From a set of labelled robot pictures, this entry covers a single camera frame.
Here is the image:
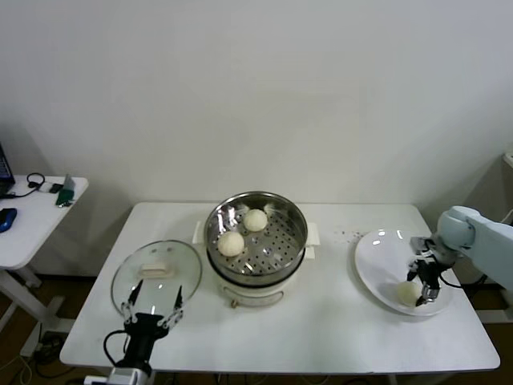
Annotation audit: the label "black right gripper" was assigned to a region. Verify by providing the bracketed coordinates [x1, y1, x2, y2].
[406, 256, 446, 309]

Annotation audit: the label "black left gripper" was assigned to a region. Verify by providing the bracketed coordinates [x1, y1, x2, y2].
[121, 279, 186, 368]

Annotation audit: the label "white steamed baozi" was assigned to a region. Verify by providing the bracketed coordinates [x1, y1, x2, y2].
[394, 280, 422, 309]
[243, 208, 269, 233]
[217, 232, 245, 257]

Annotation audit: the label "round glass pot lid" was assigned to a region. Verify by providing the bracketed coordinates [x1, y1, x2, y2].
[111, 239, 203, 320]

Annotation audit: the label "stainless steel steamer basket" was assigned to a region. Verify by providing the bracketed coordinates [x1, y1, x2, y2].
[204, 191, 309, 288]

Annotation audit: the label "white oval plate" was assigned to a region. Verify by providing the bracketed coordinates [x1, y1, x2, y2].
[353, 228, 456, 318]

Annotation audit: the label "scattered brown crumbs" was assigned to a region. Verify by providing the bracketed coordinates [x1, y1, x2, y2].
[334, 229, 364, 245]

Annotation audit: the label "grey floor power strip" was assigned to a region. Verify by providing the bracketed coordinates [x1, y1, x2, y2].
[34, 332, 67, 356]

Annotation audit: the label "white side table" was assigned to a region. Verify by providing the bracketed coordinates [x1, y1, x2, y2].
[0, 175, 90, 334]

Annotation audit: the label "blue computer mouse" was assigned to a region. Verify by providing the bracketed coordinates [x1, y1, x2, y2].
[0, 207, 19, 233]

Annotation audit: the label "dark laptop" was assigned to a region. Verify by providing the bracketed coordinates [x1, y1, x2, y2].
[0, 142, 17, 197]

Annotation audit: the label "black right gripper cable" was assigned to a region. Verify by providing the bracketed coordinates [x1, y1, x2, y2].
[438, 272, 463, 288]

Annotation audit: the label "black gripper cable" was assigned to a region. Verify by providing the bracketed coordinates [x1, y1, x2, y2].
[438, 272, 463, 288]
[103, 329, 131, 364]

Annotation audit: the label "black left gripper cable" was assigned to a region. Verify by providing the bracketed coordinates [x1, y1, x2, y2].
[103, 329, 131, 364]

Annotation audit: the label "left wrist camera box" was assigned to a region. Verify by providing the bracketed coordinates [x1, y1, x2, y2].
[83, 367, 139, 385]

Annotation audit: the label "black looped cable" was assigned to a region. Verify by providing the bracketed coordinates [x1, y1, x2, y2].
[6, 172, 45, 198]

